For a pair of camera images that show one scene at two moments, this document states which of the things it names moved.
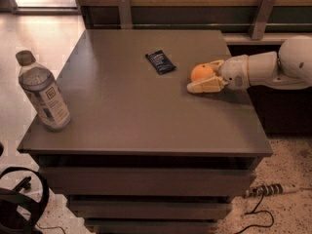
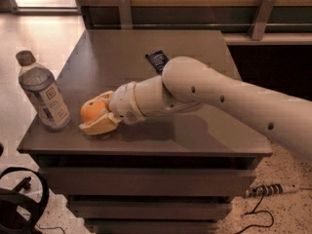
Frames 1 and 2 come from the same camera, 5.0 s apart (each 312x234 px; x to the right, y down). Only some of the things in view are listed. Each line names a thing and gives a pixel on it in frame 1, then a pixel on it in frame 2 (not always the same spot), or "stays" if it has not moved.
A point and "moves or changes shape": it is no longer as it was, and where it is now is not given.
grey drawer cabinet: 141,154 stays
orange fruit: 201,71 moves or changes shape
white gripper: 236,71 to 125,103
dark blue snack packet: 162,63 stays
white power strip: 266,189 stays
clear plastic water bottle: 40,84 stays
